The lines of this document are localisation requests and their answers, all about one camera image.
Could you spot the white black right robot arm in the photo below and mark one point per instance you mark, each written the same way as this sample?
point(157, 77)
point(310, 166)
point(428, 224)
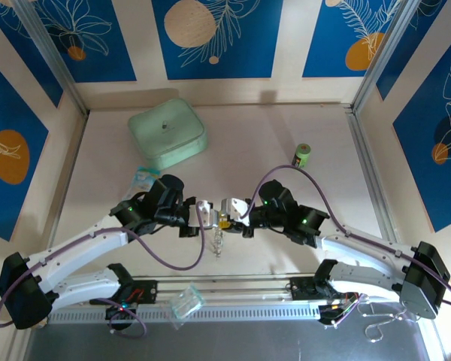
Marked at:
point(361, 250)

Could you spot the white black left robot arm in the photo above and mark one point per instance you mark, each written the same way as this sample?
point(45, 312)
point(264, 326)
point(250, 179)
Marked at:
point(82, 244)

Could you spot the light blue wipes packet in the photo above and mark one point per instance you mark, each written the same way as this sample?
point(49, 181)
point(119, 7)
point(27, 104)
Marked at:
point(143, 180)

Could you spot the green cylindrical battery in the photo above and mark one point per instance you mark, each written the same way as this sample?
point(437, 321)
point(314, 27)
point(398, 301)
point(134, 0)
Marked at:
point(302, 154)

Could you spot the mint green zip case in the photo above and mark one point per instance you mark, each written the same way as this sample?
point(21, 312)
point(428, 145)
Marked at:
point(165, 131)

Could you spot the clear plastic box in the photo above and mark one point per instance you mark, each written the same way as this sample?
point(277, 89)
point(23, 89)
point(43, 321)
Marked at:
point(186, 301)

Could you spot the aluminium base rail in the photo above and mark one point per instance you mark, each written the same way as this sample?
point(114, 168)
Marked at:
point(229, 286)

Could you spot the aluminium side rail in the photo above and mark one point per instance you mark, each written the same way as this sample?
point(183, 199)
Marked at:
point(373, 180)
point(69, 169)

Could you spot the aluminium frame post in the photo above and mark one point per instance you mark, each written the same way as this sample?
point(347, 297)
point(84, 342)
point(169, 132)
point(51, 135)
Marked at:
point(387, 49)
point(50, 49)

